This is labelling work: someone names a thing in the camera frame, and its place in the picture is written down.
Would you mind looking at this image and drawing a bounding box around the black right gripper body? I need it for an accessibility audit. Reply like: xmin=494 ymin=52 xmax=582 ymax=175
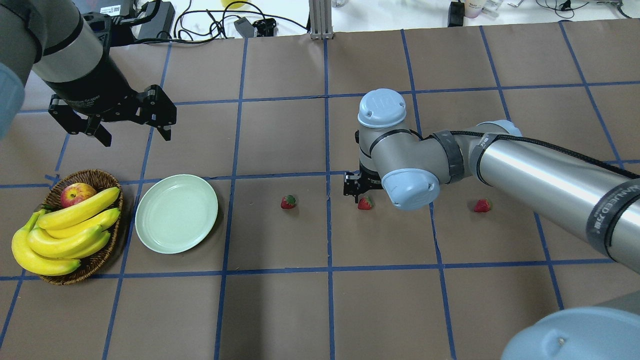
xmin=343 ymin=170 xmax=383 ymax=198

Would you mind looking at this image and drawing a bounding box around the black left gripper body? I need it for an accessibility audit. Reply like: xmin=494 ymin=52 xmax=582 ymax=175
xmin=48 ymin=50 xmax=178 ymax=135

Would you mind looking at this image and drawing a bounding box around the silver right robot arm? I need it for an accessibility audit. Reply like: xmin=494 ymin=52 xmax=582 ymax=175
xmin=343 ymin=88 xmax=640 ymax=360

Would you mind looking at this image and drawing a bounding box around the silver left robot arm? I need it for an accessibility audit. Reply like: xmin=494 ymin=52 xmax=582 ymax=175
xmin=0 ymin=0 xmax=178 ymax=147

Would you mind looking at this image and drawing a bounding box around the light green round plate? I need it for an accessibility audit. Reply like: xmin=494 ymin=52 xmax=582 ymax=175
xmin=135 ymin=174 xmax=218 ymax=255

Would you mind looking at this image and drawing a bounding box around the brown wicker basket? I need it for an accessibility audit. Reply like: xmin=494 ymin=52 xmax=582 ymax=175
xmin=27 ymin=169 xmax=124 ymax=285

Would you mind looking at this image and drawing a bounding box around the red yellow apple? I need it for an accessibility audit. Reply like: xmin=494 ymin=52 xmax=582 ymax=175
xmin=60 ymin=182 xmax=98 ymax=208

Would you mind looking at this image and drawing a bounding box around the black power adapter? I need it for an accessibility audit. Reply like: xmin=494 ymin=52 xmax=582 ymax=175
xmin=136 ymin=1 xmax=175 ymax=40

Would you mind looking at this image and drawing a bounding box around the yellow banana bunch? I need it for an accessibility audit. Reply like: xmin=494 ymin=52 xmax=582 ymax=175
xmin=11 ymin=186 xmax=121 ymax=277

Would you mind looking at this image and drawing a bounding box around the white paper cup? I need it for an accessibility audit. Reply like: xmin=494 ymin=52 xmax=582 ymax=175
xmin=462 ymin=0 xmax=487 ymax=19

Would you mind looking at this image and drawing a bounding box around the aluminium frame post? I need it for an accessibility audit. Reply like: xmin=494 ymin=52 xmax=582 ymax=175
xmin=308 ymin=0 xmax=335 ymax=40

